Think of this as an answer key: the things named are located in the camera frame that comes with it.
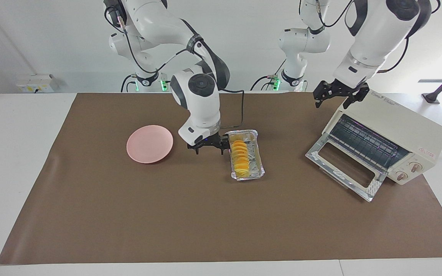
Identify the aluminium foil tray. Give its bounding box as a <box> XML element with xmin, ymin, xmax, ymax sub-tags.
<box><xmin>224</xmin><ymin>130</ymin><xmax>266</xmax><ymax>182</ymax></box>

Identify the white wall socket box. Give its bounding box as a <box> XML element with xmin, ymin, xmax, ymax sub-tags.
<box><xmin>16</xmin><ymin>74</ymin><xmax>55</xmax><ymax>94</ymax></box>

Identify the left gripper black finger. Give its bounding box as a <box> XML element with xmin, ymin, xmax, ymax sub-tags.
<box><xmin>342</xmin><ymin>85</ymin><xmax>370</xmax><ymax>110</ymax></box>
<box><xmin>313</xmin><ymin>81</ymin><xmax>331</xmax><ymax>109</ymax></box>

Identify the cream toaster oven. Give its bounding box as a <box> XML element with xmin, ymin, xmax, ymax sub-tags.
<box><xmin>305</xmin><ymin>94</ymin><xmax>442</xmax><ymax>202</ymax></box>

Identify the glass oven door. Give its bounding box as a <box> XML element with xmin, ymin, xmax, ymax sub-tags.
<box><xmin>305</xmin><ymin>134</ymin><xmax>387</xmax><ymax>202</ymax></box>

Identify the brown table mat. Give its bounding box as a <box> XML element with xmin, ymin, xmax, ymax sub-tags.
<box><xmin>0</xmin><ymin>92</ymin><xmax>442</xmax><ymax>265</ymax></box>

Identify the orange sliced bread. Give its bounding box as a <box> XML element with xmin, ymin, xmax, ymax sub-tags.
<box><xmin>231</xmin><ymin>133</ymin><xmax>251</xmax><ymax>178</ymax></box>

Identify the black arm base cable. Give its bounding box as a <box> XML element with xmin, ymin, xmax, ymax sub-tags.
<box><xmin>120</xmin><ymin>74</ymin><xmax>138</xmax><ymax>93</ymax></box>
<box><xmin>249</xmin><ymin>57</ymin><xmax>287</xmax><ymax>92</ymax></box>

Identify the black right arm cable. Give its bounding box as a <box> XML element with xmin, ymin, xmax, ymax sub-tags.
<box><xmin>114</xmin><ymin>8</ymin><xmax>245</xmax><ymax>129</ymax></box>

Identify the wire oven rack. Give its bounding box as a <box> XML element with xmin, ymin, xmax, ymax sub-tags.
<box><xmin>329</xmin><ymin>114</ymin><xmax>411</xmax><ymax>169</ymax></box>

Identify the pink plate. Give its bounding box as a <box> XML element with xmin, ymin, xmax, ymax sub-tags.
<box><xmin>126</xmin><ymin>125</ymin><xmax>174</xmax><ymax>164</ymax></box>

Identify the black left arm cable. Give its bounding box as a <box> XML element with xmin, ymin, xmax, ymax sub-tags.
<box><xmin>316</xmin><ymin>0</ymin><xmax>410</xmax><ymax>73</ymax></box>

